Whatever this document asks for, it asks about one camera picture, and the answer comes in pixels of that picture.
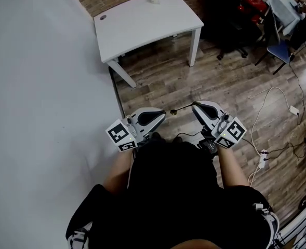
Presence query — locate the red seat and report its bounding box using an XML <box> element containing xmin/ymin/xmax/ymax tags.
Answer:
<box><xmin>236</xmin><ymin>0</ymin><xmax>271</xmax><ymax>23</ymax></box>

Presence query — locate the dark spoon with gold bowl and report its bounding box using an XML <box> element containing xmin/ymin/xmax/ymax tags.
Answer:
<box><xmin>169</xmin><ymin>102</ymin><xmax>195</xmax><ymax>115</ymax></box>

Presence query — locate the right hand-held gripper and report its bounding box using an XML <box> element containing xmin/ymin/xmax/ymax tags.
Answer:
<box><xmin>191</xmin><ymin>100</ymin><xmax>248</xmax><ymax>155</ymax></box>

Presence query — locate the white power strip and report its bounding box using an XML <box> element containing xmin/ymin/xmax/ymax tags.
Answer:
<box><xmin>257</xmin><ymin>148</ymin><xmax>270</xmax><ymax>170</ymax></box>

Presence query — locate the white cable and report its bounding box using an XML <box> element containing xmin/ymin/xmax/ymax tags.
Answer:
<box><xmin>247</xmin><ymin>86</ymin><xmax>291</xmax><ymax>187</ymax></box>

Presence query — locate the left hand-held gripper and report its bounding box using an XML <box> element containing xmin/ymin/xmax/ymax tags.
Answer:
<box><xmin>105</xmin><ymin>107</ymin><xmax>167</xmax><ymax>153</ymax></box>

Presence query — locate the person's left forearm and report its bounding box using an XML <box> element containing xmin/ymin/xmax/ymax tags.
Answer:
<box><xmin>102</xmin><ymin>146</ymin><xmax>134</xmax><ymax>193</ymax></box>

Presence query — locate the table with pale blue cloth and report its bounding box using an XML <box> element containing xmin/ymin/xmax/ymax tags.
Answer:
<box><xmin>266</xmin><ymin>0</ymin><xmax>306</xmax><ymax>36</ymax></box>

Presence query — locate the black office chair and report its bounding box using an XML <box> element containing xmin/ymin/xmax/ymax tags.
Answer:
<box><xmin>203</xmin><ymin>8</ymin><xmax>250</xmax><ymax>61</ymax></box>

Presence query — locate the blue chair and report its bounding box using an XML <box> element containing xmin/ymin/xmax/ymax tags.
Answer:
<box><xmin>255</xmin><ymin>9</ymin><xmax>296</xmax><ymax>75</ymax></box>

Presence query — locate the person's black clothing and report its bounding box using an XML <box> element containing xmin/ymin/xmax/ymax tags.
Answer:
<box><xmin>65</xmin><ymin>139</ymin><xmax>281</xmax><ymax>249</ymax></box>

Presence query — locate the thin black cable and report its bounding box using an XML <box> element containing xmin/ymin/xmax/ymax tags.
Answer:
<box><xmin>288</xmin><ymin>60</ymin><xmax>306</xmax><ymax>126</ymax></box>

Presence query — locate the white wire rack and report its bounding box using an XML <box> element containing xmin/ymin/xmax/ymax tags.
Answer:
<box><xmin>278</xmin><ymin>200</ymin><xmax>306</xmax><ymax>249</ymax></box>

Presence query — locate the person's right forearm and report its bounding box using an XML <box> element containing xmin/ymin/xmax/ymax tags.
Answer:
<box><xmin>216</xmin><ymin>144</ymin><xmax>251</xmax><ymax>189</ymax></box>

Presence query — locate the white desk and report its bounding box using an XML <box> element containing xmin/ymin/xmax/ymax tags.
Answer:
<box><xmin>94</xmin><ymin>0</ymin><xmax>205</xmax><ymax>89</ymax></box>

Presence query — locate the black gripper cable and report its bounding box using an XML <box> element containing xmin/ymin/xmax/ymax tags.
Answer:
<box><xmin>174</xmin><ymin>131</ymin><xmax>203</xmax><ymax>140</ymax></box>

